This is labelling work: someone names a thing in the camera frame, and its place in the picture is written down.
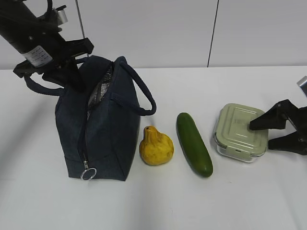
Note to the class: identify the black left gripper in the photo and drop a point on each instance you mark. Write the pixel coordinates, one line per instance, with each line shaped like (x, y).
(58, 66)

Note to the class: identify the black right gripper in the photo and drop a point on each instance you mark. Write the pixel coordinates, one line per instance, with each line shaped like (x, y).
(276, 118)

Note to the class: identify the glass container green lid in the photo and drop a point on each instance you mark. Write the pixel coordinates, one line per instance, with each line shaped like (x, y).
(232, 135)

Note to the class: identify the dark navy lunch bag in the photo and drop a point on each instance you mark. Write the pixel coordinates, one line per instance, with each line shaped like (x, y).
(99, 127)

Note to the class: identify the green cucumber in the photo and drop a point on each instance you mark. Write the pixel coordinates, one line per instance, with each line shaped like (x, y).
(193, 146)

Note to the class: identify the yellow pear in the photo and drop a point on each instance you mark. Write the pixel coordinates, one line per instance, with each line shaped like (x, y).
(155, 148)

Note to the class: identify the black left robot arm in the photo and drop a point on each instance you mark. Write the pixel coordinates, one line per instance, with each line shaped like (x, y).
(24, 31)

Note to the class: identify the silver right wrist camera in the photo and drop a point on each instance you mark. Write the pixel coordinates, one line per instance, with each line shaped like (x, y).
(302, 84)

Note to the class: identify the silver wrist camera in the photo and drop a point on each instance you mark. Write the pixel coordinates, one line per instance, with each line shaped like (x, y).
(60, 15)
(302, 84)

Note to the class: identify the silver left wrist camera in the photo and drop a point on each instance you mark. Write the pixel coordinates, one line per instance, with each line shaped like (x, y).
(60, 15)

